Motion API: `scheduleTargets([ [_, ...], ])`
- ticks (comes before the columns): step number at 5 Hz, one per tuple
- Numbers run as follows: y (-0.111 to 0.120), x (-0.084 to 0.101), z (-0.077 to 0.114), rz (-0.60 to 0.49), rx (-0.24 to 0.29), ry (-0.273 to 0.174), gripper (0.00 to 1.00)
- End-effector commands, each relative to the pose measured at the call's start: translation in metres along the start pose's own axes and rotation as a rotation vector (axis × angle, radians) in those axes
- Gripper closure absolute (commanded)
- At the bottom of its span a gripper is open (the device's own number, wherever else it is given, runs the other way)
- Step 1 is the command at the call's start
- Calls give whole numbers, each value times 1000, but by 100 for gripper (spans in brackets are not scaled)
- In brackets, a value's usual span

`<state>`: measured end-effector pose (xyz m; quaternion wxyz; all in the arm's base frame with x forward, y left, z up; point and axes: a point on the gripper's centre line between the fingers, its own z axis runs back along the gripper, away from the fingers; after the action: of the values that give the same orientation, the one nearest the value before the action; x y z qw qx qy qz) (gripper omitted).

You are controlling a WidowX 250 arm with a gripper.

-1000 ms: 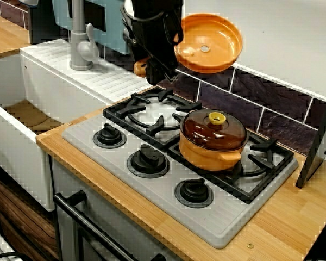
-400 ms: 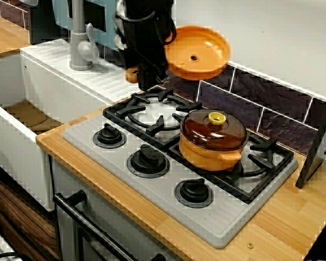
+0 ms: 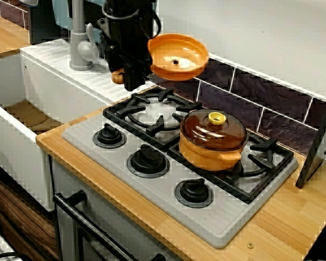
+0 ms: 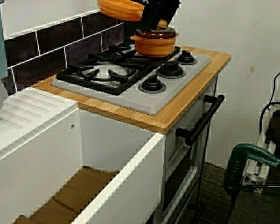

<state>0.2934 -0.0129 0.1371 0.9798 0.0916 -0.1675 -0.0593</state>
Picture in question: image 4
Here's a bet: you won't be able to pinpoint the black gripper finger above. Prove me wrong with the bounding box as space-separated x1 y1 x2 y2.
161 0 181 24
141 0 166 30

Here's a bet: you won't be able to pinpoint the brown transparent lid yellow knob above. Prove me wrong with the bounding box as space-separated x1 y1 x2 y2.
135 26 179 39

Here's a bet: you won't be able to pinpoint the orange toy frying pan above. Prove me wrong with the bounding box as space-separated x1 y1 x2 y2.
97 0 169 28

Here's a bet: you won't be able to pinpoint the orange toy cooking pot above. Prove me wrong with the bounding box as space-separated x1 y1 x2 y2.
130 35 178 58

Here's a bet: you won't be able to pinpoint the dark upright pillar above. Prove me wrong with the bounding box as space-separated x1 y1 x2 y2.
123 21 143 45

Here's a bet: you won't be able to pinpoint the black stove knob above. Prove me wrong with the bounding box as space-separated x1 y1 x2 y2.
155 61 186 79
138 75 167 94
174 50 197 65

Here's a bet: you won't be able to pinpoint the grey toy stove plate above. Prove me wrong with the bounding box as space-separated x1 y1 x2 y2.
50 50 212 115

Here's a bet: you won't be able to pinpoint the black burner grate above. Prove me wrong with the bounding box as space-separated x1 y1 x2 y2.
56 39 181 96

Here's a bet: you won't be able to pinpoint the dark tile backsplash panel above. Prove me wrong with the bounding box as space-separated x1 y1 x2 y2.
3 2 126 93

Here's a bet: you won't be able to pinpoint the white toy oven door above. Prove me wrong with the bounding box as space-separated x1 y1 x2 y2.
162 77 219 224

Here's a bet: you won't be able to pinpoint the green power tool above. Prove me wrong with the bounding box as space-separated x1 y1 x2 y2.
223 143 280 196

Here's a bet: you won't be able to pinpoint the black oven door handle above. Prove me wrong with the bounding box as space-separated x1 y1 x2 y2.
175 94 225 146

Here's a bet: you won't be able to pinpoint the aluminium frame rails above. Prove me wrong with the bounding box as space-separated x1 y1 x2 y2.
241 70 280 194

